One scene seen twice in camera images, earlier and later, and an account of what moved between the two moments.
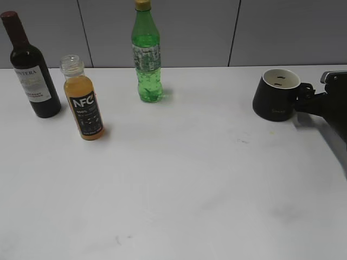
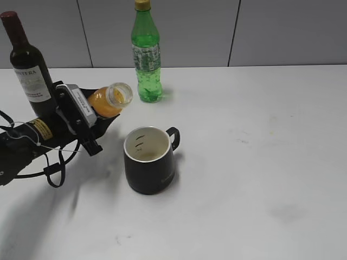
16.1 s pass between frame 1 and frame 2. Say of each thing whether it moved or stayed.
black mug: moved
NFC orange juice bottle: moved
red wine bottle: stayed
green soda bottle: stayed
